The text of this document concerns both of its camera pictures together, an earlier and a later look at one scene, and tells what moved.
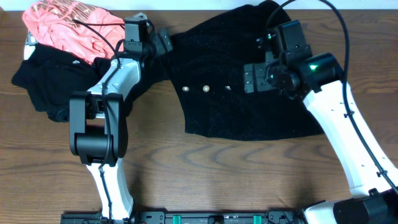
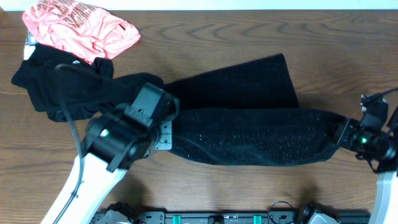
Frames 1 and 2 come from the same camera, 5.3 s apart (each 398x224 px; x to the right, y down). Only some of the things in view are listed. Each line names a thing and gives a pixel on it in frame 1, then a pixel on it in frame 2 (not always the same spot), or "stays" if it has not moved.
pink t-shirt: x=83 y=30 stays
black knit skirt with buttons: x=204 y=66 → x=249 y=115
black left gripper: x=160 y=50 → x=166 y=143
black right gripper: x=261 y=84 → x=345 y=139
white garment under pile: x=30 y=46 stays
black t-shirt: x=51 y=75 stays
